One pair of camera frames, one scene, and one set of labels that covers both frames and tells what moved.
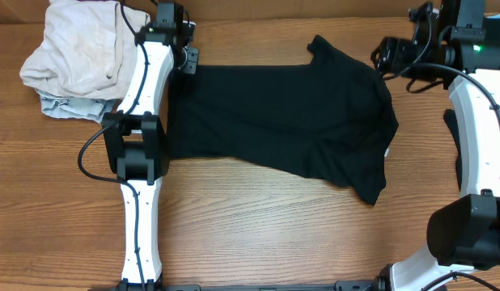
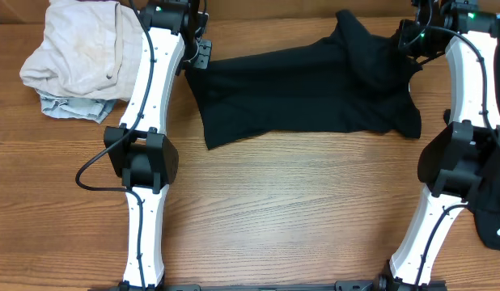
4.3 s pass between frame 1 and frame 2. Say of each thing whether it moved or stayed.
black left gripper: moved
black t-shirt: moved
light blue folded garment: stayed
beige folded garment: stayed
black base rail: stayed
